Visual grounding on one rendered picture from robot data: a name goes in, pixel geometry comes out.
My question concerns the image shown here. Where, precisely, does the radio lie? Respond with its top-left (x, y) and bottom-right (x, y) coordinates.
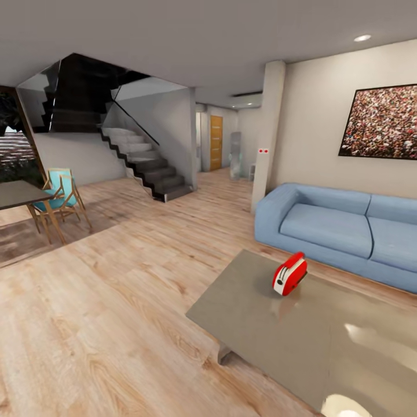
top-left (272, 252), bottom-right (308, 296)

